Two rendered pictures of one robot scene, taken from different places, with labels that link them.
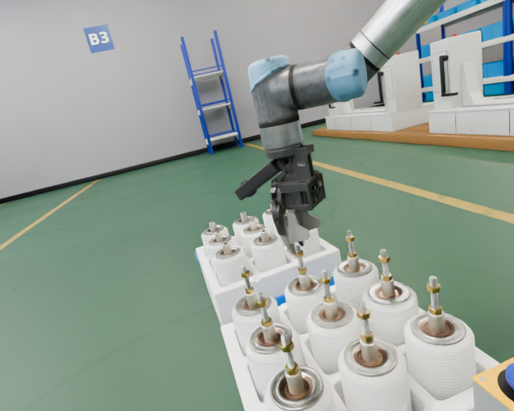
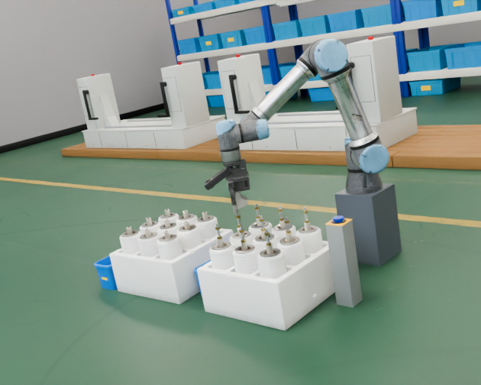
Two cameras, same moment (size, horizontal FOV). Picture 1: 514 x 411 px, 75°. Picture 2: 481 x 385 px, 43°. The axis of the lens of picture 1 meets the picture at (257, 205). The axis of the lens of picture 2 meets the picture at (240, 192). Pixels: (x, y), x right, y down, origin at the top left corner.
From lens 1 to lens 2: 1.79 m
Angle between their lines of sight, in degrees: 34
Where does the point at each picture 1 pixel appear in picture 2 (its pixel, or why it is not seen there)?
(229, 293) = (179, 262)
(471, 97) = not seen: hidden behind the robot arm
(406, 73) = (191, 85)
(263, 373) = (248, 261)
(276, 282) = (202, 253)
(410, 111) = (199, 126)
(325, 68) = (256, 127)
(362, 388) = (292, 248)
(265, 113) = (228, 145)
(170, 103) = not seen: outside the picture
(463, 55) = (248, 76)
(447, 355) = (314, 234)
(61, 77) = not seen: outside the picture
